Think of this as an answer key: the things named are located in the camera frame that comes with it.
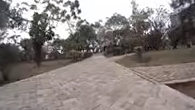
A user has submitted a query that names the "low bush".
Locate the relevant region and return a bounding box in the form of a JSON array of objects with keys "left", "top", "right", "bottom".
[{"left": 67, "top": 48, "right": 86, "bottom": 63}]

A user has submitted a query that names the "row of trees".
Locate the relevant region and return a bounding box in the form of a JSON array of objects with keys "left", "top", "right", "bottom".
[{"left": 14, "top": 0, "right": 174, "bottom": 64}]

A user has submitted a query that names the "small shrub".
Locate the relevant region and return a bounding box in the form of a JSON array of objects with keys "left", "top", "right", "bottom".
[{"left": 132, "top": 44, "right": 146, "bottom": 63}]

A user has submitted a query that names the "tree with dark trunk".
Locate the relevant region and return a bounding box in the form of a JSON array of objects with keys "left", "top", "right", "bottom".
[{"left": 26, "top": 9, "right": 59, "bottom": 68}]

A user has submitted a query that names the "bare grass ground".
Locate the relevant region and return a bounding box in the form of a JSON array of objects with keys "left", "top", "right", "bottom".
[
  {"left": 113, "top": 45, "right": 195, "bottom": 70},
  {"left": 0, "top": 56, "right": 89, "bottom": 90}
]

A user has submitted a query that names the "brick paved side path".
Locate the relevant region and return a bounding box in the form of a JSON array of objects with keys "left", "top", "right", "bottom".
[{"left": 129, "top": 60, "right": 195, "bottom": 87}]

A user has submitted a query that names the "tall dark tree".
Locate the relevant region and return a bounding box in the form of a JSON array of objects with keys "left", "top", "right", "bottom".
[{"left": 165, "top": 0, "right": 195, "bottom": 51}]

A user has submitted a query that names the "dark blurred tree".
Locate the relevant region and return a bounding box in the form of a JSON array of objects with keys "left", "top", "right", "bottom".
[{"left": 0, "top": 0, "right": 23, "bottom": 83}]

